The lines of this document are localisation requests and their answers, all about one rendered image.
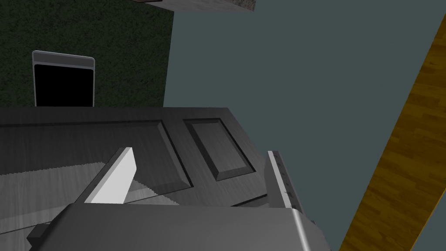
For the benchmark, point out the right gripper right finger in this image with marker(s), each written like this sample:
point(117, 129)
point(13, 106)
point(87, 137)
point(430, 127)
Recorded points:
point(280, 181)

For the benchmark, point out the dark grey panelled door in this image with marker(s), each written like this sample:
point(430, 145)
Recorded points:
point(205, 146)

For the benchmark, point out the black screen with grey frame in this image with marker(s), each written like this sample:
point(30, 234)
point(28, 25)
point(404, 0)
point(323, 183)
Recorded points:
point(63, 83)

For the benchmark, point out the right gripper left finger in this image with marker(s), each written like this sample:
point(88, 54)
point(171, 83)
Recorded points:
point(116, 181)

